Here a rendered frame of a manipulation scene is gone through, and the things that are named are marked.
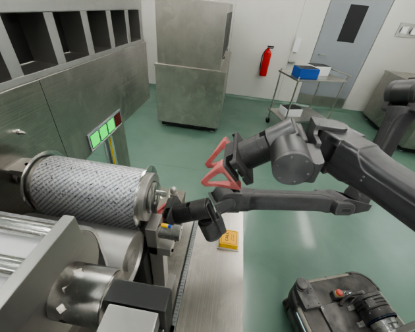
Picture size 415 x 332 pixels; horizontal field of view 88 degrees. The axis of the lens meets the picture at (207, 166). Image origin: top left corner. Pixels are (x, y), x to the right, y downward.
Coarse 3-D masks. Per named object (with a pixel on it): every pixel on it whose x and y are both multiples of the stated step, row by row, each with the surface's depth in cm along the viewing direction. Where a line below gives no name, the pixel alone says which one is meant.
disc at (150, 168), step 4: (148, 168) 49; (152, 168) 52; (144, 172) 47; (148, 172) 49; (152, 172) 52; (156, 172) 56; (144, 176) 47; (140, 180) 45; (140, 184) 45; (136, 188) 45; (140, 188) 46; (136, 192) 44; (136, 196) 44; (136, 200) 45; (136, 204) 45; (136, 208) 45; (136, 212) 46; (136, 216) 46; (136, 220) 46; (140, 220) 49; (136, 224) 47; (140, 224) 49; (144, 224) 52
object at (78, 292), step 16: (64, 272) 25; (80, 272) 26; (96, 272) 26; (112, 272) 26; (64, 288) 24; (80, 288) 24; (96, 288) 24; (48, 304) 23; (64, 304) 23; (80, 304) 23; (96, 304) 23; (64, 320) 24; (80, 320) 23; (96, 320) 23
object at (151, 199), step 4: (152, 184) 49; (156, 184) 50; (152, 188) 49; (156, 188) 51; (160, 188) 54; (148, 192) 48; (152, 192) 48; (148, 196) 48; (152, 196) 48; (156, 196) 52; (148, 200) 48; (152, 200) 49; (156, 200) 53; (148, 204) 48; (152, 204) 49; (156, 204) 53; (148, 208) 48; (152, 208) 50; (156, 208) 53; (148, 212) 51; (152, 212) 50
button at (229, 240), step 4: (228, 232) 84; (232, 232) 84; (236, 232) 85; (224, 236) 82; (228, 236) 83; (232, 236) 83; (236, 236) 83; (220, 240) 81; (224, 240) 81; (228, 240) 81; (232, 240) 81; (236, 240) 82; (220, 244) 80; (224, 244) 80; (228, 244) 80; (232, 244) 80; (236, 244) 80; (232, 248) 81; (236, 248) 81
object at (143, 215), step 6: (150, 174) 50; (156, 174) 52; (30, 180) 47; (144, 180) 47; (150, 180) 48; (156, 180) 53; (144, 186) 46; (30, 192) 48; (144, 192) 46; (144, 198) 46; (138, 204) 46; (144, 204) 47; (138, 210) 46; (144, 210) 47; (144, 216) 48
